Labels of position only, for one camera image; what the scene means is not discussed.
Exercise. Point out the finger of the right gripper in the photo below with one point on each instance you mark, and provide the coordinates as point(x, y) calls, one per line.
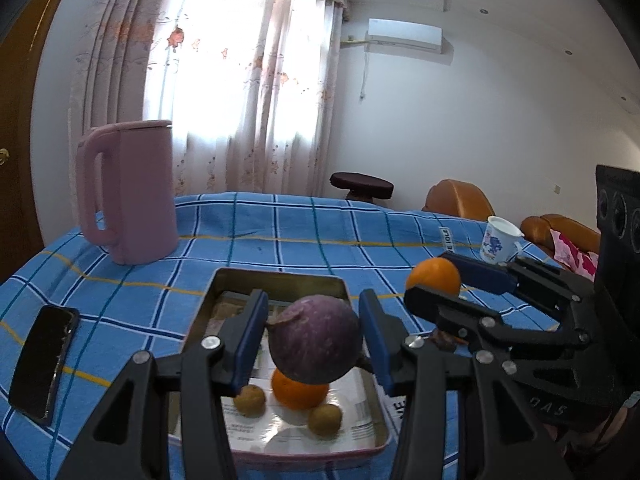
point(481, 275)
point(451, 315)

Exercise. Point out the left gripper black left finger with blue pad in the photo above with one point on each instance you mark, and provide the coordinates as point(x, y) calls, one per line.
point(126, 435)

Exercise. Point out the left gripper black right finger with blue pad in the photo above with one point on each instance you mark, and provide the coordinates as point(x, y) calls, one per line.
point(500, 438)

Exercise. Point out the orange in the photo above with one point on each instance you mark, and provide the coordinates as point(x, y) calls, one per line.
point(297, 396)
point(438, 273)

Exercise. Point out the purple round fruit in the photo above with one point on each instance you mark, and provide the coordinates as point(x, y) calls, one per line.
point(315, 340)

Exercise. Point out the small brown longan fruit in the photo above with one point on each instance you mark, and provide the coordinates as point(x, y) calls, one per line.
point(443, 341)

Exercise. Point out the white printed mug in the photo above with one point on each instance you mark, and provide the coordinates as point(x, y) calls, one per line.
point(502, 241)

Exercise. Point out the orange leather sofa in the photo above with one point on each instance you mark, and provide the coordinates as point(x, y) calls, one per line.
point(538, 230)

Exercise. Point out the metal rectangular tray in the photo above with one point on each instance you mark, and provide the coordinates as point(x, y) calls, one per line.
point(277, 424)

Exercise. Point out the orange leather armchair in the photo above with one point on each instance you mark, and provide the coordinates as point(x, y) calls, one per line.
point(458, 199)

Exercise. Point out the pink floral cushion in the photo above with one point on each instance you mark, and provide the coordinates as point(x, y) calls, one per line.
point(569, 255)

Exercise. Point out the longan in tray right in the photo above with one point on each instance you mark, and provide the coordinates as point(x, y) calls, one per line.
point(325, 420)

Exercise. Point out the black smartphone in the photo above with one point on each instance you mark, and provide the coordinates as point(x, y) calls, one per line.
point(40, 364)

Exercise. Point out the blue plaid tablecloth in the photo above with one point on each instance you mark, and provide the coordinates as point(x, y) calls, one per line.
point(124, 309)

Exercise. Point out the dark round stool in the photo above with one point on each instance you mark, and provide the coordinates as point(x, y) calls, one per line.
point(362, 187)

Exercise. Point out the pink plastic pitcher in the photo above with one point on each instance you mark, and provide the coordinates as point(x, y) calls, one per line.
point(125, 193)

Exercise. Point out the wooden door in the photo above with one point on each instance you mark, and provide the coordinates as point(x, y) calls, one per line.
point(24, 28)

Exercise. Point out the white air conditioner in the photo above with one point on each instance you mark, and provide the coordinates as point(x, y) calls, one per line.
point(405, 34)

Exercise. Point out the sheer floral curtain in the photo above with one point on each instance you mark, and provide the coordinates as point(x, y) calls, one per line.
point(248, 85)

